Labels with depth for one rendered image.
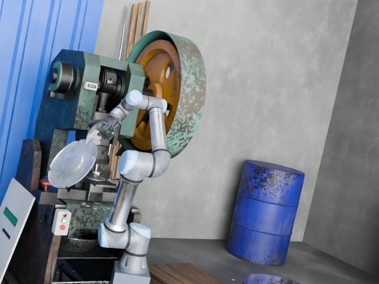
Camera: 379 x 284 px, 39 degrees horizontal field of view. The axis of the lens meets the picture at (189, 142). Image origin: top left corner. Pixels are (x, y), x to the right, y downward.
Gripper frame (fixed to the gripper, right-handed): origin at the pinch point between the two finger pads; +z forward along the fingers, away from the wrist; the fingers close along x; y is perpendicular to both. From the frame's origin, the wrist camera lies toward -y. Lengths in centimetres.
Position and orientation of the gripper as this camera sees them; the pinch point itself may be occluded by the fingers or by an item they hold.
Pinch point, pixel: (86, 142)
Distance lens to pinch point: 274.9
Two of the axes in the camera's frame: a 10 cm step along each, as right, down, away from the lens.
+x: 2.7, 7.3, 6.3
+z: -5.5, 6.5, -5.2
